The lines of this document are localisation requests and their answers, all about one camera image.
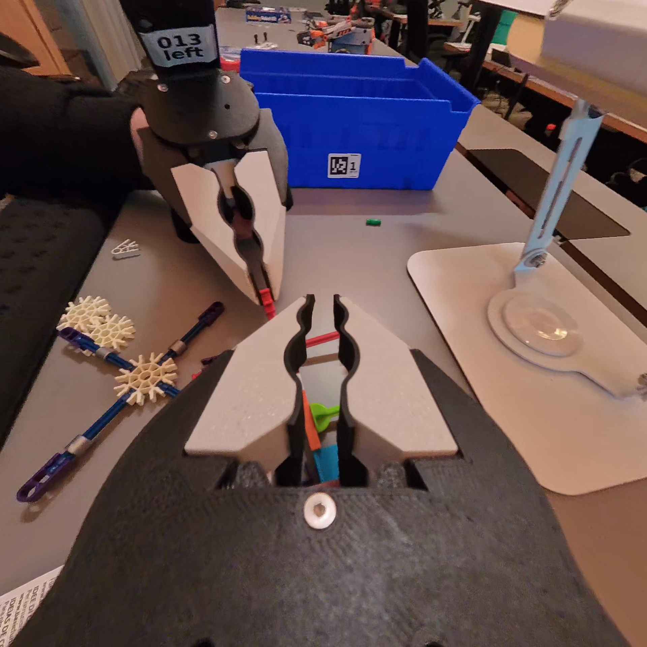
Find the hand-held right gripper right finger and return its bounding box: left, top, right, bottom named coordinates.
left=333, top=295, right=459, bottom=487

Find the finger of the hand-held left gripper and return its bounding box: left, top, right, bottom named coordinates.
left=171, top=162, right=264, bottom=306
left=233, top=151, right=287, bottom=303

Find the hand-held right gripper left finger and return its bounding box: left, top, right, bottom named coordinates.
left=184, top=295, right=316, bottom=487

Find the multicolour toy rod assembly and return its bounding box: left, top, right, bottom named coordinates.
left=191, top=217, right=342, bottom=486

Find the person's left forearm black sleeve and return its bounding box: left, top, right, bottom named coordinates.
left=0, top=63, right=155, bottom=203

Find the person's left hand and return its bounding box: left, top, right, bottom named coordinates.
left=130, top=107, right=148, bottom=163

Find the blue rod cross toy assembly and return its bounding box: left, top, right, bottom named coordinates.
left=16, top=302, right=225, bottom=503

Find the small blue box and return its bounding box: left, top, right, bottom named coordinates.
left=245, top=6, right=292, bottom=24

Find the blue plastic bin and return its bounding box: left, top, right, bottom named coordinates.
left=239, top=48, right=481, bottom=192

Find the cream snowflake toy connector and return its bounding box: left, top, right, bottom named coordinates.
left=91, top=314, right=137, bottom=352
left=57, top=296, right=113, bottom=332

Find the orange grey toy blaster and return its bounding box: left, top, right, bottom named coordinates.
left=297, top=14, right=376, bottom=54

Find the black dimpled cushion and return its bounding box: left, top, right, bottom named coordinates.
left=0, top=197, right=108, bottom=446

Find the black table leg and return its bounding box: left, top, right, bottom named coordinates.
left=404, top=0, right=430, bottom=61

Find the printed instruction leaflet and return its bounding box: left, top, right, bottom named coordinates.
left=0, top=565, right=64, bottom=647

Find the green box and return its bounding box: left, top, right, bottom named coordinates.
left=493, top=10, right=519, bottom=43

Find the wooden background desk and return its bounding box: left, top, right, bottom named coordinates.
left=483, top=48, right=647, bottom=145

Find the white blurry panel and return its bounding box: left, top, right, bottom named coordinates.
left=475, top=0, right=647, bottom=109

